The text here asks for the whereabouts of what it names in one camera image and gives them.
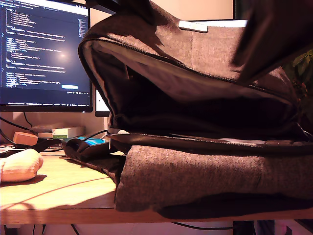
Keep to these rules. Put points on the grey fabric backpack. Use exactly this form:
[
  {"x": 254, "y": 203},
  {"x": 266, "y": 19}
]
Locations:
[{"x": 195, "y": 171}]

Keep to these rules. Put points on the monitor with white screen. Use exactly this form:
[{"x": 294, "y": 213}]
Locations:
[{"x": 101, "y": 105}]

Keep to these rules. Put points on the blue tissue packet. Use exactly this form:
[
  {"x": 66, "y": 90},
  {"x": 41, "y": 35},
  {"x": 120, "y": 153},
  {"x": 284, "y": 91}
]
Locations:
[{"x": 93, "y": 141}]

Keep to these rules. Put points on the white and green box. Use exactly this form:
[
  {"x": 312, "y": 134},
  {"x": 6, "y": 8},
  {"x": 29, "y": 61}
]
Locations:
[{"x": 60, "y": 133}]

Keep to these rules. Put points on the brown cardboard block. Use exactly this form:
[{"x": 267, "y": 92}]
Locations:
[{"x": 24, "y": 137}]

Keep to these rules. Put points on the monitor with dark code screen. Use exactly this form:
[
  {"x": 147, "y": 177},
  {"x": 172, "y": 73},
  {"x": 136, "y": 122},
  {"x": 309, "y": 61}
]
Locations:
[{"x": 36, "y": 49}]

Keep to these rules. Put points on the black desk mat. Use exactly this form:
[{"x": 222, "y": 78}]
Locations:
[{"x": 7, "y": 153}]

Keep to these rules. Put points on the green leafy houseplant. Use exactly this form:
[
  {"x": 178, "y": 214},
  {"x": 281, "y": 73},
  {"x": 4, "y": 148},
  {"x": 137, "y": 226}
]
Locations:
[{"x": 303, "y": 61}]

